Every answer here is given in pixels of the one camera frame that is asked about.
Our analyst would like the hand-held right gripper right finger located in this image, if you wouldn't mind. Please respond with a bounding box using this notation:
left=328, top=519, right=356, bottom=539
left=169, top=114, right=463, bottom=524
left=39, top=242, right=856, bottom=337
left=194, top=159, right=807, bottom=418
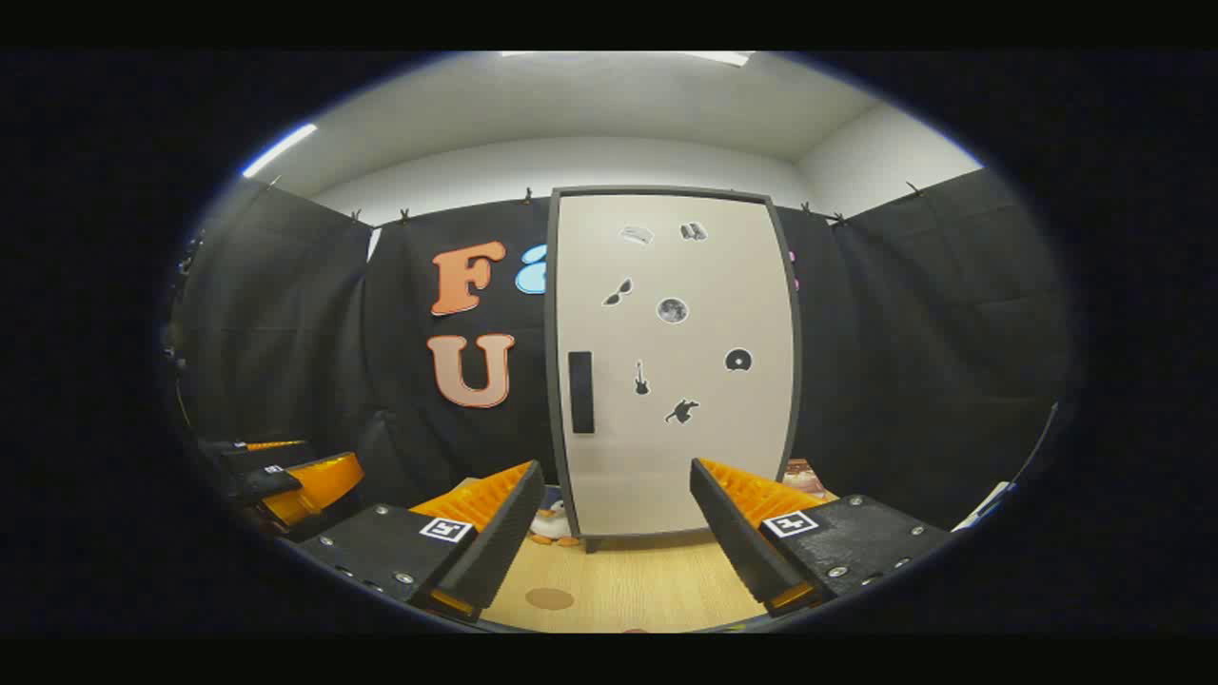
left=689, top=457, right=954, bottom=619

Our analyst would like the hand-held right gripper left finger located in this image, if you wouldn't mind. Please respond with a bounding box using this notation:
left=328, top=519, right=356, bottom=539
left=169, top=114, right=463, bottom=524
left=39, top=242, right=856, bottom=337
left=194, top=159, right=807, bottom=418
left=285, top=460, right=546, bottom=626

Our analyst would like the black door handle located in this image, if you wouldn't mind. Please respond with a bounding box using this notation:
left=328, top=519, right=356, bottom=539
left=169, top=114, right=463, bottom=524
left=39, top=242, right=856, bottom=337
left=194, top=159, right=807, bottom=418
left=568, top=351, right=596, bottom=435

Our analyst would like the grey cabinet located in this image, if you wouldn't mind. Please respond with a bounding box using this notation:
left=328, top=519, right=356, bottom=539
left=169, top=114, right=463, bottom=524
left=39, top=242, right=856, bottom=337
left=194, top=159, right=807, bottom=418
left=544, top=186, right=803, bottom=554

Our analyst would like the penguin plush toy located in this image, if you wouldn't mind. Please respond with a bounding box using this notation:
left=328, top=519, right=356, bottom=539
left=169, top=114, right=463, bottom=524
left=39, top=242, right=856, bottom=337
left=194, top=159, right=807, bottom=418
left=528, top=499, right=581, bottom=548

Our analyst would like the black backdrop cloth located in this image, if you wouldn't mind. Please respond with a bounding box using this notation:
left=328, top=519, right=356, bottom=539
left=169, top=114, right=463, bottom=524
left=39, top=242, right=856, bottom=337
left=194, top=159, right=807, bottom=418
left=171, top=169, right=1081, bottom=534

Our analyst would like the white board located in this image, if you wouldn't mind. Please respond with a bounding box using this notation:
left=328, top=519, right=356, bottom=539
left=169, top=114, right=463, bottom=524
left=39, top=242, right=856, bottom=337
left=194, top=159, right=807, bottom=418
left=952, top=480, right=1017, bottom=534

